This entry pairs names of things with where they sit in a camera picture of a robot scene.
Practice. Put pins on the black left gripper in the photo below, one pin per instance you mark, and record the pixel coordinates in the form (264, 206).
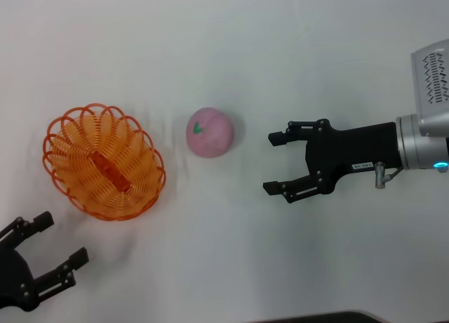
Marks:
(15, 281)

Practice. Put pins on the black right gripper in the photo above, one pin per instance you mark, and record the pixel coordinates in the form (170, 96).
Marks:
(354, 147)

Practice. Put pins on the pink toy peach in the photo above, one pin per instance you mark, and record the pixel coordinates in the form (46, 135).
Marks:
(210, 133)

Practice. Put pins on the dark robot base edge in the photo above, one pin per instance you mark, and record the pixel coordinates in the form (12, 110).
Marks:
(333, 318)

